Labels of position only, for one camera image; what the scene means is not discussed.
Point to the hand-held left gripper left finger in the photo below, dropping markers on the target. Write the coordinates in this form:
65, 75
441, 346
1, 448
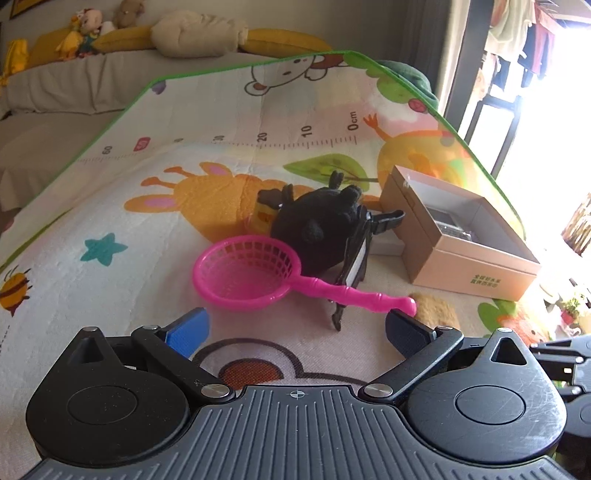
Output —
187, 330

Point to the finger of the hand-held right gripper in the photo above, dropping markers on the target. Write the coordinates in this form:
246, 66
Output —
570, 360
577, 396

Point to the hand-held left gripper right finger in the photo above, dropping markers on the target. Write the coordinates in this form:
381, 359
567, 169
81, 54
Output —
406, 330

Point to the black folding clip stand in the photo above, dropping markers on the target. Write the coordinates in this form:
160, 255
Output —
353, 272

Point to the pink toy strainer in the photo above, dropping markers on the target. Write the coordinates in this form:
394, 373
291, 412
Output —
244, 272

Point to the tan cardboard box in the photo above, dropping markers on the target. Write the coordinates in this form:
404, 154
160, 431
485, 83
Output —
471, 265

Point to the small yellow orange toy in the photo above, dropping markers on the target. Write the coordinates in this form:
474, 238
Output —
264, 216

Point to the black plush toy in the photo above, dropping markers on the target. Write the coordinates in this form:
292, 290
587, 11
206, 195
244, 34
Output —
318, 217

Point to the potted plants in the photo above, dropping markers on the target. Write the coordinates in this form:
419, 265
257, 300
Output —
572, 307

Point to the printed play mat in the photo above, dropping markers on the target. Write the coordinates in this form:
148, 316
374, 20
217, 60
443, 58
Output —
138, 240

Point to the clear plastic case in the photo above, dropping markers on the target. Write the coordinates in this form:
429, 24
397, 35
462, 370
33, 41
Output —
450, 224

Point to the green plush toy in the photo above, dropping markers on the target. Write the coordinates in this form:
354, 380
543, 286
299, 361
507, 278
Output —
411, 81

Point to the grey curtain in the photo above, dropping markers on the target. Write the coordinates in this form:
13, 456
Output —
415, 37

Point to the peeled banana plush pillow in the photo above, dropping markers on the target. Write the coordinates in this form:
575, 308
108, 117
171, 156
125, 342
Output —
194, 32

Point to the row of hanging clothes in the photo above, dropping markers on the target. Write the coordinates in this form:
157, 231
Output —
521, 41

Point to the yellow cushion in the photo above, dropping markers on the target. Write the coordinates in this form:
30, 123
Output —
44, 48

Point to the colourful doll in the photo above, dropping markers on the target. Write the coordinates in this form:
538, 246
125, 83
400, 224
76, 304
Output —
81, 32

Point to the brown teddy bear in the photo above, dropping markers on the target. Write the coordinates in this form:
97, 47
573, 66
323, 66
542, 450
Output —
129, 13

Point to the black window frame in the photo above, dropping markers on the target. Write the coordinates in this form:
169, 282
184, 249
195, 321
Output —
489, 129

